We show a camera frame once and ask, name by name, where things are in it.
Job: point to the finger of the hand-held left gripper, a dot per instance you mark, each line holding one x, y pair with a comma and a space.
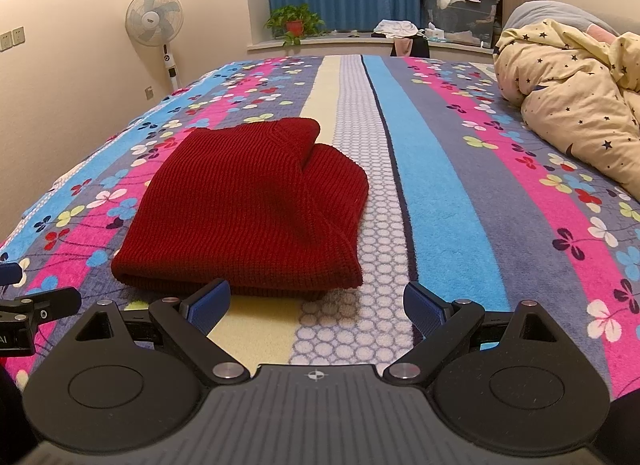
55, 302
10, 274

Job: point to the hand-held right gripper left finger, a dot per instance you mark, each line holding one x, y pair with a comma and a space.
210, 307

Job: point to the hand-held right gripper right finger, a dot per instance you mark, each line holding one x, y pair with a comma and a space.
425, 310

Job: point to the red knitted sweater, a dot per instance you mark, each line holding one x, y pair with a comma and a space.
240, 215

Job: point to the white clothes pile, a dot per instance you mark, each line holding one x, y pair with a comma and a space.
395, 28

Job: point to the floral striped blanket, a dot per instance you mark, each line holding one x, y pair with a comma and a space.
450, 195

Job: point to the cream star print quilt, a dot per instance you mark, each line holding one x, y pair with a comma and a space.
575, 95

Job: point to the chair with pink cloth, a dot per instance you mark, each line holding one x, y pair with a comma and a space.
407, 46

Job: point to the tissue box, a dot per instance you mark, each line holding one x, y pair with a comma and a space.
435, 32

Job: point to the white standing fan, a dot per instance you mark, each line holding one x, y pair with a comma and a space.
152, 17

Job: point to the clear plastic storage box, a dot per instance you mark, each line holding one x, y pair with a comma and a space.
460, 15

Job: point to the potted green plant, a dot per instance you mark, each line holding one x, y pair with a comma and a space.
292, 20

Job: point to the grey pillow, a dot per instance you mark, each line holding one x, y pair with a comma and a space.
550, 12

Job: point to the pink pillow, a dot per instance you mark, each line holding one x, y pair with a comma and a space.
602, 34

